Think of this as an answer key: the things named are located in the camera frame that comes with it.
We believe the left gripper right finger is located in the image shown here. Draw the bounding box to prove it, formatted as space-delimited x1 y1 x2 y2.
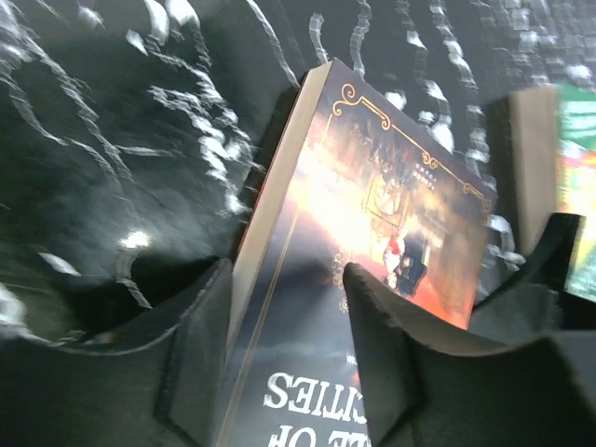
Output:
343 213 595 446

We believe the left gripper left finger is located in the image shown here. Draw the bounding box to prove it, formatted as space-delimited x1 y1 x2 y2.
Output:
1 259 232 446

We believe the dark Tale of Two Cities book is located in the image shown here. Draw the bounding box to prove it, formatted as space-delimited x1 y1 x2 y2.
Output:
217 60 494 446

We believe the green Storey Treehouse book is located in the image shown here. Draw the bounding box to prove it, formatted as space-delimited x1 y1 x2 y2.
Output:
508 84 595 302

